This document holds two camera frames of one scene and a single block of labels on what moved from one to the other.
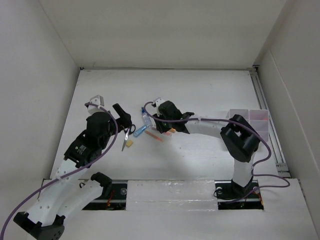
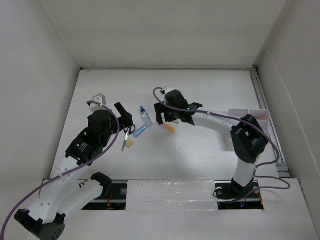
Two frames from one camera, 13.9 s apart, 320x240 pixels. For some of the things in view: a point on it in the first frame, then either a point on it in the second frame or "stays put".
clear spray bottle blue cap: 146,118 stays put
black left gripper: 124,121 stays put
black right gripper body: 164,126 → 170,115
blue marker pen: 139,130 stays put
